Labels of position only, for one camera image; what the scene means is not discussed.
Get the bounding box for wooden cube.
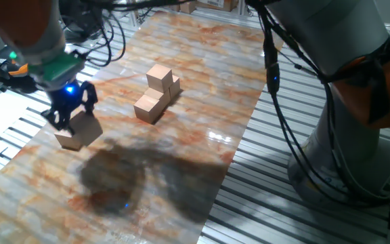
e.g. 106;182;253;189
53;130;83;151
146;63;174;94
169;75;182;100
68;110;104;148
133;94;164;125
144;87;172;111

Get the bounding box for aluminium upright post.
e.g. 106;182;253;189
127;8;141;28

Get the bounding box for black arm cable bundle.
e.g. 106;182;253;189
58;0;390;207

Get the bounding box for black round spool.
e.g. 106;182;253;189
58;0;106;43

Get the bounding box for aluminium frame beam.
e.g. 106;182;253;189
237;0;250;17

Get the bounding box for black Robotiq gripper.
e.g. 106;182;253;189
40;79;99;136

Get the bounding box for brown cardboard box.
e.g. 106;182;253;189
194;0;240;13

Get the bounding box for orange marble pattern mat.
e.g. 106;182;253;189
0;9;284;244

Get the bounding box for orange black teach pendant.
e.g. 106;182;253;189
0;45;30;78

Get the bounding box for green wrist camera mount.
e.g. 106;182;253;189
27;49;87;92

